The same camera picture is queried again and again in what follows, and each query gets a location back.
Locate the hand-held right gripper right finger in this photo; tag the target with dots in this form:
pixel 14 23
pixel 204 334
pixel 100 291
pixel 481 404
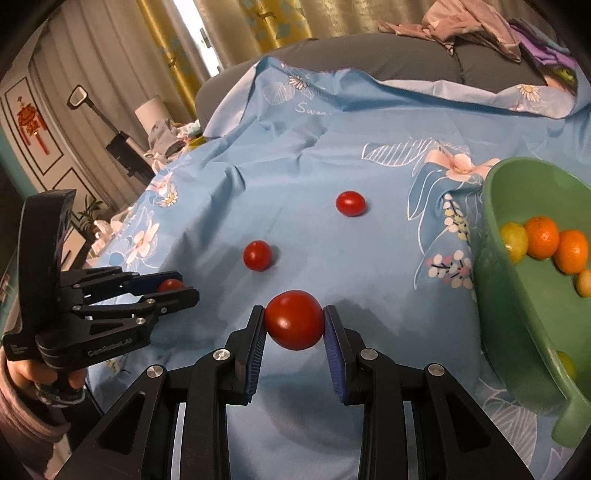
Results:
pixel 334 364

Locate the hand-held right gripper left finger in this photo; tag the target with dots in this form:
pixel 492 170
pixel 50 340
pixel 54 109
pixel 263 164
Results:
pixel 257 355

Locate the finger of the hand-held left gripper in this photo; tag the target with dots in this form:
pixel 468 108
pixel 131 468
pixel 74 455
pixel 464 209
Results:
pixel 175 300
pixel 129 280

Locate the red cherry tomato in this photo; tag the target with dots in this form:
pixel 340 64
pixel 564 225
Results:
pixel 257 255
pixel 171 285
pixel 350 203
pixel 294 325

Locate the green plastic bowl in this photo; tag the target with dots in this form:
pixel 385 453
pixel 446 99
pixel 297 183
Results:
pixel 521 346

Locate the yellow-green round fruit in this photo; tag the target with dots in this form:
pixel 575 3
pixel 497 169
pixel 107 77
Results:
pixel 513 241

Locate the green round fruit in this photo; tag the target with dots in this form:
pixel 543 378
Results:
pixel 567 364

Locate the large orange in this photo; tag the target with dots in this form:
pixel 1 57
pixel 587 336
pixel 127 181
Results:
pixel 542 235

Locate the small tan round fruit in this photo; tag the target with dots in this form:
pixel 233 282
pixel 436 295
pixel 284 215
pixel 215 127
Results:
pixel 584 282

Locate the small orange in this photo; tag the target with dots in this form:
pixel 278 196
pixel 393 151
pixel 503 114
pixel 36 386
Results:
pixel 572 253

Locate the person's left forearm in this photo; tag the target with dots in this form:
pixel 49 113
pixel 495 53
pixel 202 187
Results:
pixel 23 429

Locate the person's left hand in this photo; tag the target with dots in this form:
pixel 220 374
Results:
pixel 27 373

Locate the white plastic bags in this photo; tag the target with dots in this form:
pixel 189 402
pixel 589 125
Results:
pixel 104 229

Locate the green potted plant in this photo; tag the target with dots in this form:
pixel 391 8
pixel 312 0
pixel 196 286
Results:
pixel 90 212

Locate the pile of grey white clothes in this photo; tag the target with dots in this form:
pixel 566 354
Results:
pixel 168 136

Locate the white paper roll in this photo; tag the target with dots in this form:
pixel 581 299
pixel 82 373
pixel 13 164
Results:
pixel 150 110

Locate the blue floral blanket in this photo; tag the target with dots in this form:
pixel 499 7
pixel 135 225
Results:
pixel 323 152

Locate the yellow patterned curtain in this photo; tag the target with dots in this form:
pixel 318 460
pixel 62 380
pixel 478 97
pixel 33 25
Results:
pixel 157 37

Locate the window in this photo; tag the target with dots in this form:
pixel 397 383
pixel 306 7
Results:
pixel 198 37

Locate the grey sofa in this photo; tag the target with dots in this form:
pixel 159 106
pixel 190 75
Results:
pixel 369 55

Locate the beige curtain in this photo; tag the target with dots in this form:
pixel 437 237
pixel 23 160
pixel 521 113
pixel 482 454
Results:
pixel 351 14

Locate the pink garment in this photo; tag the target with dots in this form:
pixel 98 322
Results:
pixel 461 21

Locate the pile of colourful clothes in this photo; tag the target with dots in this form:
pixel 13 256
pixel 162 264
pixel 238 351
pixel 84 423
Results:
pixel 549 55

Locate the red knot wall decoration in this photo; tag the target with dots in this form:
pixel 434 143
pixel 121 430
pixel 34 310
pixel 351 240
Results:
pixel 30 124

